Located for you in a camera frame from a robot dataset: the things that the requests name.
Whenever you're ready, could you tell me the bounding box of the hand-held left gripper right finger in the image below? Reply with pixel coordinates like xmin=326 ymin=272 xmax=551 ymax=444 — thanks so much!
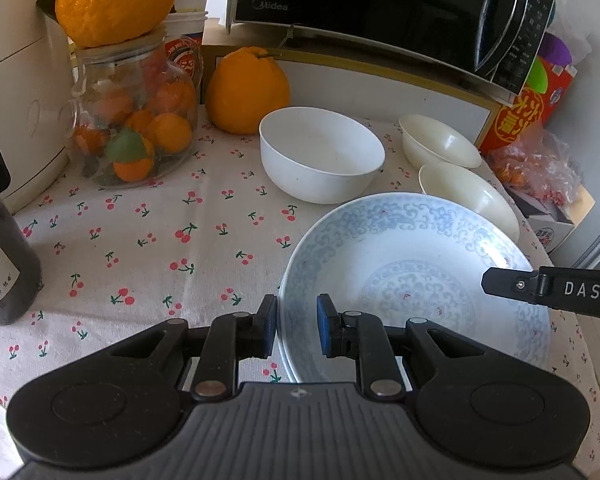
xmin=316 ymin=294 xmax=482 ymax=403

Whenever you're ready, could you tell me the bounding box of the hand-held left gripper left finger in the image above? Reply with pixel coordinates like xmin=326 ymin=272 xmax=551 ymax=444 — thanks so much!
xmin=107 ymin=294 xmax=280 ymax=404

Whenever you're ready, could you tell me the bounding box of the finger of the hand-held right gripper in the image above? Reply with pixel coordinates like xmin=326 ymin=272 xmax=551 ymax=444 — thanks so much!
xmin=481 ymin=266 xmax=551 ymax=309

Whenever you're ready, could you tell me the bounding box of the small cream bowl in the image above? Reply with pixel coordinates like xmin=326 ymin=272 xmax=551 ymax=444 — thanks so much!
xmin=399 ymin=114 xmax=482 ymax=170
xmin=418 ymin=163 xmax=521 ymax=244

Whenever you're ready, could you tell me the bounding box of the blue patterned porcelain plate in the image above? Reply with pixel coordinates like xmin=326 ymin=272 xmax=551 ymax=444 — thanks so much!
xmin=278 ymin=192 xmax=551 ymax=385

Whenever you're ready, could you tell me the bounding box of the clear plastic bag of oranges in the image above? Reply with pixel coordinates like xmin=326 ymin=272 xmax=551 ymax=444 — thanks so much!
xmin=490 ymin=130 xmax=582 ymax=207

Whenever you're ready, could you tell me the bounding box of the cherry print tablecloth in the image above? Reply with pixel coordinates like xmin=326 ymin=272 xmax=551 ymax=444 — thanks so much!
xmin=0 ymin=105 xmax=600 ymax=477

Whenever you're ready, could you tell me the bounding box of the large white bowl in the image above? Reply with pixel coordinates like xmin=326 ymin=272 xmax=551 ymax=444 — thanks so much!
xmin=259 ymin=106 xmax=386 ymax=205

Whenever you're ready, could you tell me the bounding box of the red snack package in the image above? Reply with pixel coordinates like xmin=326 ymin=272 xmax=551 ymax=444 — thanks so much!
xmin=477 ymin=57 xmax=581 ymax=157

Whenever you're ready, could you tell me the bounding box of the pile of small tangerines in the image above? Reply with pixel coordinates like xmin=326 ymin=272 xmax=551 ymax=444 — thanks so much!
xmin=74 ymin=80 xmax=197 ymax=184

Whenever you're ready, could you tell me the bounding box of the large orange citrus fruit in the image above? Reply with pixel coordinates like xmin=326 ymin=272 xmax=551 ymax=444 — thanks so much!
xmin=205 ymin=46 xmax=292 ymax=135
xmin=55 ymin=0 xmax=179 ymax=49

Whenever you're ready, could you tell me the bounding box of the dark wine bottle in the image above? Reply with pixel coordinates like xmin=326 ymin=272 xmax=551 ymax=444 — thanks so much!
xmin=0 ymin=145 xmax=44 ymax=326

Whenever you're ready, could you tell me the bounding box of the clear glass jar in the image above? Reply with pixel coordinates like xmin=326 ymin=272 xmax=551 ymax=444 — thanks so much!
xmin=67 ymin=27 xmax=204 ymax=190

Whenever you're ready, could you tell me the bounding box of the black microwave oven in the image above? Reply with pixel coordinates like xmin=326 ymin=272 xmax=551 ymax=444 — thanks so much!
xmin=225 ymin=0 xmax=559 ymax=96

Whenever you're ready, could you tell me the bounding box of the white kitchen appliance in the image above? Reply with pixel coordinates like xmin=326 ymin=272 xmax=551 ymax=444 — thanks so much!
xmin=0 ymin=7 xmax=81 ymax=216

